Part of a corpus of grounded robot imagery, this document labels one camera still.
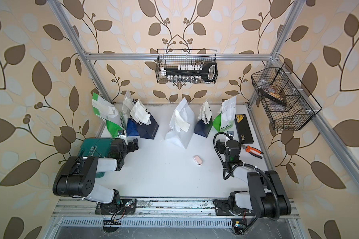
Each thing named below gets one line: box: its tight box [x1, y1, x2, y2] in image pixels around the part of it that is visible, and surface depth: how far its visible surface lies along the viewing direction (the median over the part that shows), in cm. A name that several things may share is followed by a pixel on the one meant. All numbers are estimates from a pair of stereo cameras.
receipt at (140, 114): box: [129, 101, 152, 125], surface depth 90 cm
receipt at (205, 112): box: [197, 101, 213, 124], surface depth 91 cm
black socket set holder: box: [161, 62, 218, 83], surface depth 86 cm
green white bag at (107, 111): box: [91, 92, 127, 139], surface depth 98 cm
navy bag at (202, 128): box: [193, 116, 213, 138], surface depth 102 cm
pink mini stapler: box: [192, 155, 203, 167], surface depth 90 cm
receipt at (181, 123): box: [174, 110, 191, 133], surface depth 90 cm
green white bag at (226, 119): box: [212, 95, 237, 132], surface depth 96 cm
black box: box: [234, 114, 254, 144], surface depth 107 cm
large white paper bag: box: [164, 97, 196, 150], surface depth 93 cm
